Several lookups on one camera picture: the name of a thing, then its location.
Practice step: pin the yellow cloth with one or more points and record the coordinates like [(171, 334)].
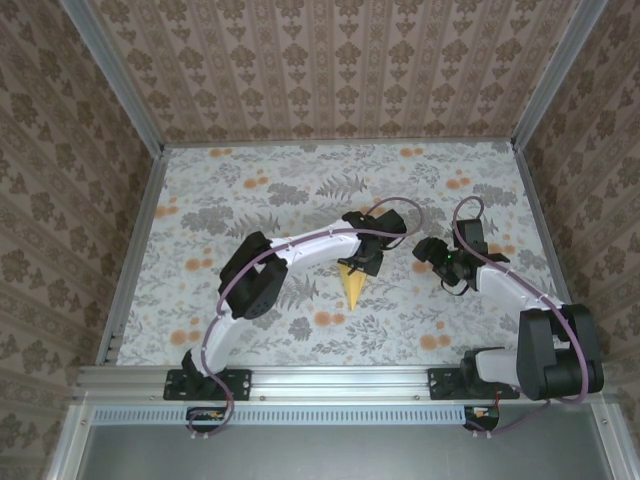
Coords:
[(354, 290)]

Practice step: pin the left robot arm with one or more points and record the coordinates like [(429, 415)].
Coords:
[(250, 280)]

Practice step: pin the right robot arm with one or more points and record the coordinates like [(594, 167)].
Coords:
[(560, 360)]

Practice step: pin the floral table cover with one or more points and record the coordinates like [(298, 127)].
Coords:
[(320, 350)]

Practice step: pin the aluminium framed metal panel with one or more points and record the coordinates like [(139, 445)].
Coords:
[(340, 455)]

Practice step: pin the black connector board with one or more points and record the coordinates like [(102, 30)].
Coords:
[(485, 422), (207, 425)]

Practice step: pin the aluminium side rail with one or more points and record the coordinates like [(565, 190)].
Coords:
[(539, 210), (145, 210)]

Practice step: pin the aluminium cross rail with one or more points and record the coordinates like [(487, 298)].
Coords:
[(340, 382)]

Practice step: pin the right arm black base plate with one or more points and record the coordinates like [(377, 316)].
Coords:
[(442, 385)]

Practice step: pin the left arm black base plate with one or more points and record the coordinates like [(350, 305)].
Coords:
[(240, 385)]

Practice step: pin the aluminium corner post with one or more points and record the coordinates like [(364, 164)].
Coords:
[(120, 75), (556, 75)]

